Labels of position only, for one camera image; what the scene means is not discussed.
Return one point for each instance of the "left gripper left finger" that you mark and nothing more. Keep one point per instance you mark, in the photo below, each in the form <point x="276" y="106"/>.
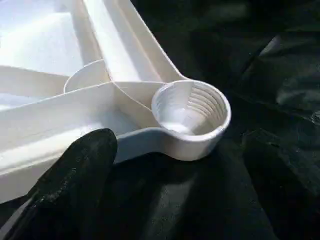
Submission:
<point x="65" y="195"/>

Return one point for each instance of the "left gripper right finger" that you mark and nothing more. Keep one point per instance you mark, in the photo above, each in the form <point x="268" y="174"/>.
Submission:
<point x="285" y="190"/>

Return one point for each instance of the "white plastic table top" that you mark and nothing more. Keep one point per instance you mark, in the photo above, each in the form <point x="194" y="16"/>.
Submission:
<point x="75" y="90"/>

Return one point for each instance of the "black plastic mat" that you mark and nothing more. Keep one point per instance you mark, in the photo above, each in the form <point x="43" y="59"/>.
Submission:
<point x="210" y="200"/>

